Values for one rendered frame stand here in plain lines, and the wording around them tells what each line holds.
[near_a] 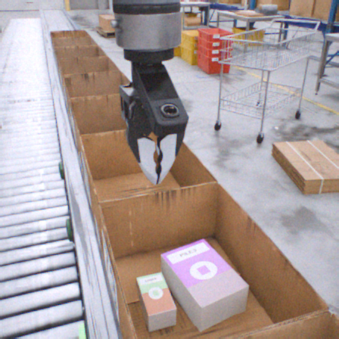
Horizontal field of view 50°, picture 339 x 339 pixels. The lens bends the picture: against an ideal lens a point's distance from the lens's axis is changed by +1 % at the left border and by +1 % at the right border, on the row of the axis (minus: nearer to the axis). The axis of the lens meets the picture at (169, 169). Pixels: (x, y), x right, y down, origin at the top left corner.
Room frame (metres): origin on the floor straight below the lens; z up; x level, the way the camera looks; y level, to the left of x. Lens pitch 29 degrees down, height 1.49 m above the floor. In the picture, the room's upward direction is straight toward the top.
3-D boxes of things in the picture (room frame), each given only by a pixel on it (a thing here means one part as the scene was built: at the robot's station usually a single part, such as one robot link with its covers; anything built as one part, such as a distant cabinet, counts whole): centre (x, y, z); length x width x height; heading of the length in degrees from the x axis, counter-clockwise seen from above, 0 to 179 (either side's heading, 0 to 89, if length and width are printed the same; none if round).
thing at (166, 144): (0.53, 0.01, 1.23); 0.06 x 0.03 x 0.09; 21
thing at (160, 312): (0.52, 0.03, 0.91); 0.10 x 0.06 x 0.05; 17
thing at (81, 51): (2.38, 0.57, 0.97); 0.39 x 0.29 x 0.17; 18
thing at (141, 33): (0.52, 0.03, 1.42); 0.10 x 0.09 x 0.05; 111
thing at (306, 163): (2.70, -1.21, 0.06); 0.69 x 0.47 x 0.13; 6
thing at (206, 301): (0.55, -0.07, 0.92); 0.16 x 0.11 x 0.07; 29
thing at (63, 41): (2.75, 0.69, 0.97); 0.39 x 0.29 x 0.17; 18
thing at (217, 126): (3.82, -1.02, 0.52); 1.07 x 0.56 x 1.03; 139
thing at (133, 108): (0.53, 0.03, 1.34); 0.09 x 0.08 x 0.12; 21
